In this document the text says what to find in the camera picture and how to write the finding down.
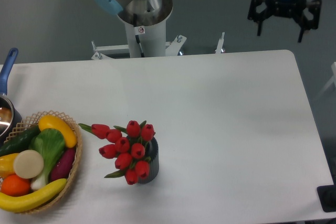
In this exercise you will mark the black device at table edge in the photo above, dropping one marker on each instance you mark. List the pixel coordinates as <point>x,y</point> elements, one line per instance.
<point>327,197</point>

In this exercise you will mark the blue handled saucepan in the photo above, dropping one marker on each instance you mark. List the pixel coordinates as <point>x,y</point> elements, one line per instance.
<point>9,115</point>

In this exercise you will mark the green bok choy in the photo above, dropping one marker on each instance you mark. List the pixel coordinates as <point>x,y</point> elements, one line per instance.
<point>50,144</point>

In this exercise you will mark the purple sweet potato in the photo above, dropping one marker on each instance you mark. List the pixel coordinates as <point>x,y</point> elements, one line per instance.
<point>64,165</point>

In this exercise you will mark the green cucumber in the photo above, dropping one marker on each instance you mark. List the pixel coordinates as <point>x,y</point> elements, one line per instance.
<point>20,142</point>

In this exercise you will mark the dark ribbed vase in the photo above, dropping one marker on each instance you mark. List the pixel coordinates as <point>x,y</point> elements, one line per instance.
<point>144,170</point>

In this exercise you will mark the beige round disc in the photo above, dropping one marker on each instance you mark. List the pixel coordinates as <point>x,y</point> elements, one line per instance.
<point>28,164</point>

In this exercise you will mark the yellow banana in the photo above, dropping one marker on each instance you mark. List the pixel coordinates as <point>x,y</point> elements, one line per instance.
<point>32,200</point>

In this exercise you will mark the woven wicker basket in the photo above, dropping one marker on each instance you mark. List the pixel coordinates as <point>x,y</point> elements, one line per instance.
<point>33,120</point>

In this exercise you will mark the orange fruit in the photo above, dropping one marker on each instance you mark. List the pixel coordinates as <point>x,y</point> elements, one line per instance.
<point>15,186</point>

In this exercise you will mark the yellow bell pepper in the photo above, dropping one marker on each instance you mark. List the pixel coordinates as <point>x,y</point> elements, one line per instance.
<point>7,165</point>

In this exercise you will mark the white stand at right edge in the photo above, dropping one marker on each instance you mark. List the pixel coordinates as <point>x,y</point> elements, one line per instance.
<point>331,82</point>

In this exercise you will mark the red tulip bouquet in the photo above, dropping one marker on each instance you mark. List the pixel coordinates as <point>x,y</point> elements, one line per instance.
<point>125,143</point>

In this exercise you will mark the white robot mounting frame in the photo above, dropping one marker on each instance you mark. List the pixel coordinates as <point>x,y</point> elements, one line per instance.
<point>143,41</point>

